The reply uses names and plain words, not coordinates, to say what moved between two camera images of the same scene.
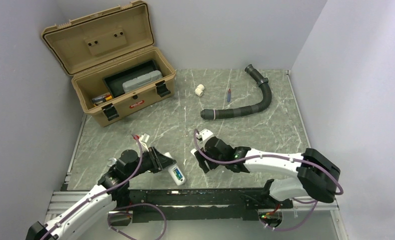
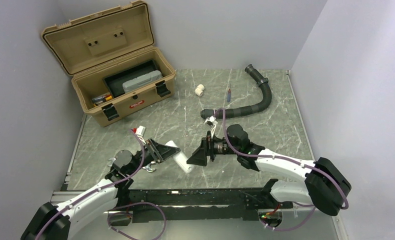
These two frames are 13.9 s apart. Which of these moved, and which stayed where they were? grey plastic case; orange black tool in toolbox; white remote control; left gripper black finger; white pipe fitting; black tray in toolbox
Moved: left gripper black finger; white remote control
Stayed: orange black tool in toolbox; white pipe fitting; black tray in toolbox; grey plastic case
